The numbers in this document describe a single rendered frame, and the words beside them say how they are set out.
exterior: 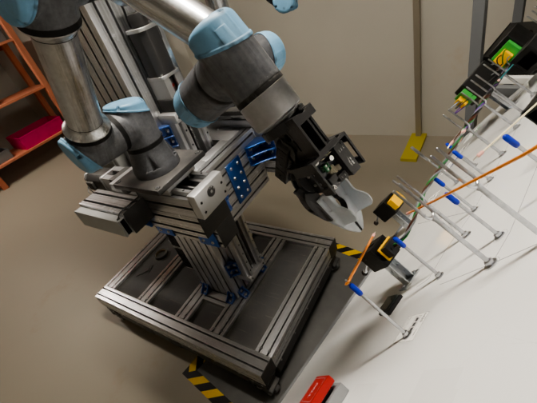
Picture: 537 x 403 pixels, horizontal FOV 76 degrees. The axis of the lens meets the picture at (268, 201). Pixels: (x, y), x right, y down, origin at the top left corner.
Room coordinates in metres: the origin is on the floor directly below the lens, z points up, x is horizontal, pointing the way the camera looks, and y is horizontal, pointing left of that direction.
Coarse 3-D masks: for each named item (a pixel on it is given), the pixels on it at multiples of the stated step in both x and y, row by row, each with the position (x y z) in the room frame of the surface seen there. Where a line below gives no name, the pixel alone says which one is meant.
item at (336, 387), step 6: (336, 384) 0.24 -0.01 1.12; (342, 384) 0.23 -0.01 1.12; (336, 390) 0.23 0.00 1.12; (342, 390) 0.23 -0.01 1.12; (348, 390) 0.22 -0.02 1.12; (330, 396) 0.22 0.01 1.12; (336, 396) 0.22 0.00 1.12; (342, 396) 0.22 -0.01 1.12; (330, 402) 0.21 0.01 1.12; (336, 402) 0.21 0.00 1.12
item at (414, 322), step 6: (426, 312) 0.25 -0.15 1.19; (408, 318) 0.27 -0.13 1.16; (414, 318) 0.26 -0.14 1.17; (420, 318) 0.25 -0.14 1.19; (408, 324) 0.26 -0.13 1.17; (414, 324) 0.25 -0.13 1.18; (420, 324) 0.24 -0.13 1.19; (414, 330) 0.24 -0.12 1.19; (402, 336) 0.24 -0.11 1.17; (414, 336) 0.23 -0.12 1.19; (396, 342) 0.24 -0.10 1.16
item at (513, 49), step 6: (510, 42) 0.82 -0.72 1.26; (504, 48) 0.83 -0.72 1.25; (510, 48) 0.82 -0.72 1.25; (516, 48) 0.81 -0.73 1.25; (498, 54) 0.84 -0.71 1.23; (504, 54) 0.82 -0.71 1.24; (510, 54) 0.81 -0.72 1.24; (492, 60) 0.85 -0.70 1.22; (498, 60) 0.83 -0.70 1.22; (504, 60) 0.82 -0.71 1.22; (510, 60) 0.82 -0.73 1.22; (504, 66) 0.83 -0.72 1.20
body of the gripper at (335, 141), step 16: (304, 112) 0.40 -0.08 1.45; (288, 128) 0.41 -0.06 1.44; (304, 128) 0.41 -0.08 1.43; (288, 144) 0.43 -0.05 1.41; (304, 144) 0.39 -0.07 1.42; (320, 144) 0.39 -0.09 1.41; (336, 144) 0.39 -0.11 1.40; (352, 144) 0.40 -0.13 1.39; (288, 160) 0.44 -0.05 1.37; (304, 160) 0.41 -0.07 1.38; (320, 160) 0.39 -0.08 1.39; (336, 160) 0.39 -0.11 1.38; (352, 160) 0.38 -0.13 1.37; (288, 176) 0.42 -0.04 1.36; (304, 176) 0.39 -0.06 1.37; (320, 176) 0.36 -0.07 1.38; (336, 176) 0.37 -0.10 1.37; (320, 192) 0.39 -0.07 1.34
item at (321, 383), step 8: (320, 376) 0.26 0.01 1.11; (328, 376) 0.24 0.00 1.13; (312, 384) 0.26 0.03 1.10; (320, 384) 0.24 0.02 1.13; (328, 384) 0.24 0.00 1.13; (312, 392) 0.24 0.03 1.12; (320, 392) 0.23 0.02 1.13; (328, 392) 0.23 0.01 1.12; (304, 400) 0.23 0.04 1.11; (312, 400) 0.22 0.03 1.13; (320, 400) 0.22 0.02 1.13
